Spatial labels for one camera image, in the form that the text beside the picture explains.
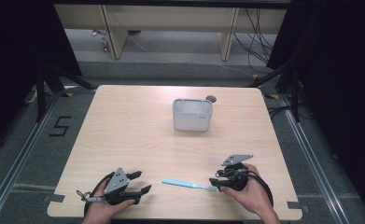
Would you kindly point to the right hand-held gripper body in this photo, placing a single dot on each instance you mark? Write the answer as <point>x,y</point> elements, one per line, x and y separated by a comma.
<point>237,180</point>

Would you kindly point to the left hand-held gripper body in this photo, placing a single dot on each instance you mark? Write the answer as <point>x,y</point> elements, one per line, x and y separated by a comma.
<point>116,183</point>

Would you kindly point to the light blue toothbrush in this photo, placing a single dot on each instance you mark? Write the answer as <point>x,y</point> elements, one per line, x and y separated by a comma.
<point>183,183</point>

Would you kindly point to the grey plastic holder box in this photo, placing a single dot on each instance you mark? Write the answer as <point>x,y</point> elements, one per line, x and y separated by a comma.
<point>192,119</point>

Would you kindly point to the person's right hand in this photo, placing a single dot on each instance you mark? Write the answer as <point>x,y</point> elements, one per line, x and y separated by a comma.
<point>256,196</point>

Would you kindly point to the person's left hand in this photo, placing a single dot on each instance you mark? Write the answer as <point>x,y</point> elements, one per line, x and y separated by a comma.
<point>97,211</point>

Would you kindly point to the grey tape patch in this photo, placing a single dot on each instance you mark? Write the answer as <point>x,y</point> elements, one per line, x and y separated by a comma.
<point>297,206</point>
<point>54,198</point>

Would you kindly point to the small dark round disc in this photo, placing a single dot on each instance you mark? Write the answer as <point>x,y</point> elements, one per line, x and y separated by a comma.
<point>211,98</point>

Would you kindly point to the black tape floor marking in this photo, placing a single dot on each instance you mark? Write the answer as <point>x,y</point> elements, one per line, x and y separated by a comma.
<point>59,126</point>

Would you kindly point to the yellow black tape piece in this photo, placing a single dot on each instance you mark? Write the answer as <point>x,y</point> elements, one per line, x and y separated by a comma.
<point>67,94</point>
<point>272,96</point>

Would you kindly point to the black metal stand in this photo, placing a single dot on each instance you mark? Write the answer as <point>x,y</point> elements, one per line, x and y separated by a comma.
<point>295,93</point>
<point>41,93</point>

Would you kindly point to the small colourful floor clutter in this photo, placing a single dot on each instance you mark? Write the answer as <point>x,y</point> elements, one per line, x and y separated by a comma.
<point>104,43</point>

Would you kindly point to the black curtain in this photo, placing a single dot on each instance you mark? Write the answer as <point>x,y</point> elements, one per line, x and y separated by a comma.
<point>15,62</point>
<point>342,93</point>

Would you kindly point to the light wooden desk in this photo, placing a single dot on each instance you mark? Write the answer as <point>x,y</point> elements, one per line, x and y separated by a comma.
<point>171,18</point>

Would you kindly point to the metal floor rail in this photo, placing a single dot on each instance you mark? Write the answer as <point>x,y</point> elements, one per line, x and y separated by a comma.
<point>18,161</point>
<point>314,161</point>

